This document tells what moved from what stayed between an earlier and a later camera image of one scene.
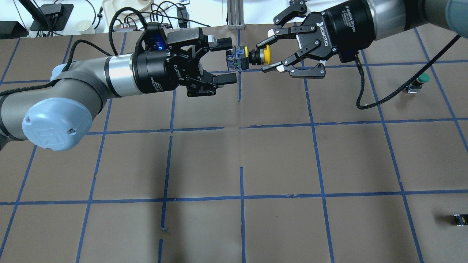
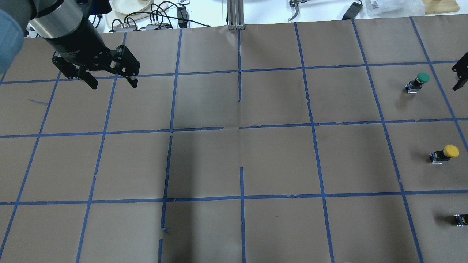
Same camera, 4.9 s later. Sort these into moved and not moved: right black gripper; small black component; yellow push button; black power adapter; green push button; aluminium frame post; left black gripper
Moved: right black gripper; left black gripper; yellow push button
Not moved: black power adapter; aluminium frame post; green push button; small black component
